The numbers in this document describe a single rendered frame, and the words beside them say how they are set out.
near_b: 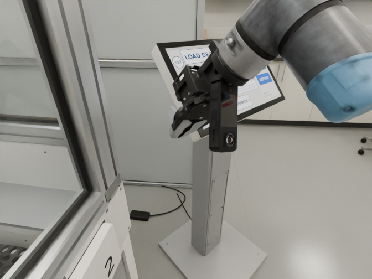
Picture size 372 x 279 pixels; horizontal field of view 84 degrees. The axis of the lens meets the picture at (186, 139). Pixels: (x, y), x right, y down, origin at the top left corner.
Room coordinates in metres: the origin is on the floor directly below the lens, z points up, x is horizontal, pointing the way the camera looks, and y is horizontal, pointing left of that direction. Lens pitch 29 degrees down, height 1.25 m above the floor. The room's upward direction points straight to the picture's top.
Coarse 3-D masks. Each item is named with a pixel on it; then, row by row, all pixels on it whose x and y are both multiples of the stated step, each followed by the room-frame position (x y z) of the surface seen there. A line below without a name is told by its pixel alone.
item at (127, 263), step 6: (126, 240) 0.33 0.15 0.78; (126, 246) 0.32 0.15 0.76; (126, 252) 0.31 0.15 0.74; (132, 252) 0.34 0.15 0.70; (126, 258) 0.31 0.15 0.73; (132, 258) 0.34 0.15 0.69; (120, 264) 0.29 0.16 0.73; (126, 264) 0.31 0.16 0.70; (132, 264) 0.33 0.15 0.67; (120, 270) 0.29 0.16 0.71; (126, 270) 0.31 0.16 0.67; (132, 270) 0.32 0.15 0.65; (114, 276) 0.26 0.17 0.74; (120, 276) 0.28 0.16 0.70; (126, 276) 0.30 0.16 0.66; (132, 276) 0.32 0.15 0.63
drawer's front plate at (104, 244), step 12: (108, 228) 0.25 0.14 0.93; (96, 240) 0.22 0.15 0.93; (108, 240) 0.24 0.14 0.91; (96, 252) 0.20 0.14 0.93; (108, 252) 0.23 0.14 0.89; (120, 252) 0.26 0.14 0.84; (84, 264) 0.18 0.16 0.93; (96, 264) 0.19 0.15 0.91; (108, 264) 0.22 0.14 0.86; (72, 276) 0.16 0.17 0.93; (84, 276) 0.17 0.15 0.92; (96, 276) 0.19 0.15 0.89
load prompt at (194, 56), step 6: (198, 48) 0.76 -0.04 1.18; (204, 48) 0.77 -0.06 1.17; (186, 54) 0.71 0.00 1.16; (192, 54) 0.72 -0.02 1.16; (198, 54) 0.74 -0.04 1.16; (204, 54) 0.75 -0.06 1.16; (186, 60) 0.69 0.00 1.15; (192, 60) 0.70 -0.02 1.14; (198, 60) 0.72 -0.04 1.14; (204, 60) 0.73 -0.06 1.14
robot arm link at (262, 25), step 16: (256, 0) 0.31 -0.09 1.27; (272, 0) 0.28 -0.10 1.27; (288, 0) 0.27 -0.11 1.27; (304, 0) 0.26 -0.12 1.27; (320, 0) 0.25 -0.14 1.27; (256, 16) 0.29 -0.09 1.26; (272, 16) 0.28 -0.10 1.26; (288, 16) 0.26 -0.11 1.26; (240, 32) 0.31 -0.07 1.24; (256, 32) 0.29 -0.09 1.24; (272, 32) 0.28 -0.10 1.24; (256, 48) 0.29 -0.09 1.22; (272, 48) 0.29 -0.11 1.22
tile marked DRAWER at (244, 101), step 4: (240, 96) 0.72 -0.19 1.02; (244, 96) 0.73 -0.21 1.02; (248, 96) 0.74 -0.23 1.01; (240, 100) 0.71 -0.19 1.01; (244, 100) 0.72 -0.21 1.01; (248, 100) 0.73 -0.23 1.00; (240, 104) 0.69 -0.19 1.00; (244, 104) 0.70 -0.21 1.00; (248, 104) 0.71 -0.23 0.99; (252, 104) 0.73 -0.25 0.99; (240, 108) 0.68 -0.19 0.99; (244, 108) 0.69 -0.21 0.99
